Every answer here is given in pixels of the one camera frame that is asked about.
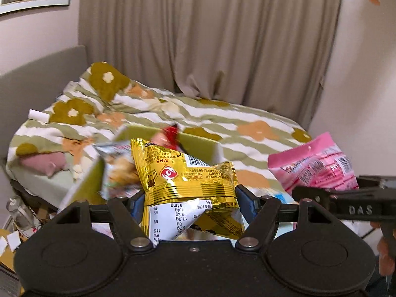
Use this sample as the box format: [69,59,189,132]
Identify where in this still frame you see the person's right hand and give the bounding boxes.
[370,221,396,276]

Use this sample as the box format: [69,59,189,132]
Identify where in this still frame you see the pink plush toy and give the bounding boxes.
[20,151,70,177]

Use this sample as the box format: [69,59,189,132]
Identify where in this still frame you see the clear plastic bottle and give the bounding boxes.
[6,196,38,234]

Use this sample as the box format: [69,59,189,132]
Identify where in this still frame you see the white paper roll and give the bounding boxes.
[28,109,50,123]

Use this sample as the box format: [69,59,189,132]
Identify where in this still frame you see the green striped floral duvet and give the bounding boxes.
[8,62,313,192]

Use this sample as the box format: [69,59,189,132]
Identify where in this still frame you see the pink striped snack packet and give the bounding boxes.
[267,131,361,194]

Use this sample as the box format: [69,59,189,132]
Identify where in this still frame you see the green cardboard box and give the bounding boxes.
[57,125,223,214]

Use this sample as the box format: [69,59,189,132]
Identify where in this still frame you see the grey bed headboard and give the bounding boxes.
[0,45,87,158]

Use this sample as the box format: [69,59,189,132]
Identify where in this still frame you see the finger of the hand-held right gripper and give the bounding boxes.
[292,186,333,207]

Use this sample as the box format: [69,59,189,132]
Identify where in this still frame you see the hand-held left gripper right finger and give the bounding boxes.
[233,184,336,249]

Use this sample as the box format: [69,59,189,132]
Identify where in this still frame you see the silver potato chips packet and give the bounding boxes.
[93,141,146,200]

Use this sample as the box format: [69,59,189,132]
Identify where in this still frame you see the gold yellow snack packet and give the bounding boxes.
[130,138,245,243]

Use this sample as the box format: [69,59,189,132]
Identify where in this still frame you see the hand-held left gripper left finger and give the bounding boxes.
[54,192,155,251]

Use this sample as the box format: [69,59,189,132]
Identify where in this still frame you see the white paper scraps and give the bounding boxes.
[0,231,22,254]

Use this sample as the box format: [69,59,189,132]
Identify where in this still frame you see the beige curtain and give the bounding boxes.
[77,0,342,124]

